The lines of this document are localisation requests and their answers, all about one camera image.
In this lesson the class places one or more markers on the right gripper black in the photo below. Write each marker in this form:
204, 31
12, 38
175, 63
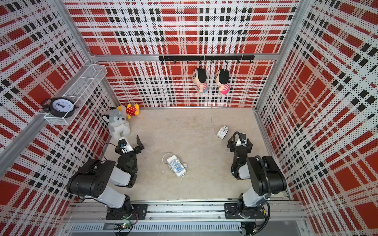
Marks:
231, 142

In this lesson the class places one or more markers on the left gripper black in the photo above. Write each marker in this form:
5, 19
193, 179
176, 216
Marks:
137, 149

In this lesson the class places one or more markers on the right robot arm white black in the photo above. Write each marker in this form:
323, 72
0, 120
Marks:
265, 176

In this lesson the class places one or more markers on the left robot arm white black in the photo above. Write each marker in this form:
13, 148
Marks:
96, 179

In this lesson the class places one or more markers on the grey husky plush toy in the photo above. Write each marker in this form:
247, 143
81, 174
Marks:
118, 126

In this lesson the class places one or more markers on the white computer mouse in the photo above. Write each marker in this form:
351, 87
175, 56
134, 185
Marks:
222, 132

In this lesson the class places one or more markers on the yellow red plush toy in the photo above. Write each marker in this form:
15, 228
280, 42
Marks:
129, 110

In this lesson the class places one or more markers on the hanging doll pink shorts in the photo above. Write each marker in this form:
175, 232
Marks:
222, 81

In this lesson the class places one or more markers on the black round alarm clock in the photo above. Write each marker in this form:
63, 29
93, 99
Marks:
59, 107

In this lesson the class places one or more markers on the green circuit board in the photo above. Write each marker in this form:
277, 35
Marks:
122, 226

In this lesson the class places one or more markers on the hanging doll blue shorts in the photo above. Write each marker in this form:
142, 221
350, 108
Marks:
199, 78

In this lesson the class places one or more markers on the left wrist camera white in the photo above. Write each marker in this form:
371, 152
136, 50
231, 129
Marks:
124, 146

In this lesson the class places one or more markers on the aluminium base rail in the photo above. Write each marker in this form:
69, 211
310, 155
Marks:
188, 217

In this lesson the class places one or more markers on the white wire mesh shelf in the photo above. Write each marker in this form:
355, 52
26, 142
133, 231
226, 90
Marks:
80, 91

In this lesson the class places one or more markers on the black wall hook rail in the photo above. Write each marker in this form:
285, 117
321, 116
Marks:
201, 58

